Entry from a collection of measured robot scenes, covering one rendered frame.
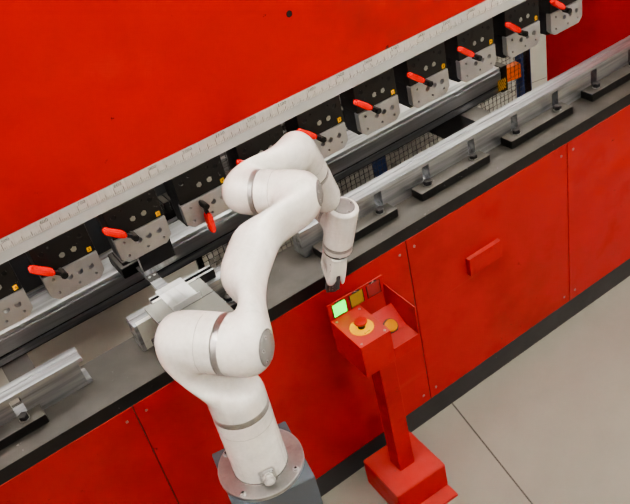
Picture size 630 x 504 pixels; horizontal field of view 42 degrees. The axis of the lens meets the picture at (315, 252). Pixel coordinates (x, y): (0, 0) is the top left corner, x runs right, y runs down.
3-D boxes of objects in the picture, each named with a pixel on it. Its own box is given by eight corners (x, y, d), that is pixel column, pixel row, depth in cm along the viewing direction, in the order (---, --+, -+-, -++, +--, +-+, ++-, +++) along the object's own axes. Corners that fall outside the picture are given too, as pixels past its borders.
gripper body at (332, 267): (319, 234, 230) (316, 262, 238) (328, 261, 223) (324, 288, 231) (345, 232, 232) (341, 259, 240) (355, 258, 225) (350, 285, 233)
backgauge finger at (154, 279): (145, 302, 235) (140, 288, 232) (111, 264, 254) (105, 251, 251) (182, 281, 240) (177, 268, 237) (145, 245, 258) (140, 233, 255)
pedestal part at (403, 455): (400, 471, 278) (376, 357, 246) (390, 460, 282) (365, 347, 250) (414, 461, 280) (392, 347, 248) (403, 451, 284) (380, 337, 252)
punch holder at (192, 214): (189, 230, 225) (171, 179, 215) (175, 218, 231) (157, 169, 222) (235, 205, 231) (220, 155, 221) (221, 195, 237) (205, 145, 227)
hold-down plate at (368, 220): (323, 260, 253) (321, 253, 251) (313, 253, 257) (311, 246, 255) (398, 216, 264) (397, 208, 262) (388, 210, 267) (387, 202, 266)
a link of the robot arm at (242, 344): (194, 384, 160) (271, 392, 154) (170, 351, 151) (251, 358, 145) (267, 193, 189) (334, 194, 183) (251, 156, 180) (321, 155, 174)
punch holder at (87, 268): (54, 302, 211) (28, 252, 201) (43, 288, 217) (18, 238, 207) (107, 274, 216) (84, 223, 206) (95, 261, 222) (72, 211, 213)
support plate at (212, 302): (187, 357, 212) (186, 355, 212) (145, 310, 231) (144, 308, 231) (246, 322, 219) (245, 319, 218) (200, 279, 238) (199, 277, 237)
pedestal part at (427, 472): (411, 529, 273) (406, 507, 266) (368, 481, 292) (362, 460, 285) (458, 495, 280) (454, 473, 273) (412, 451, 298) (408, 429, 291)
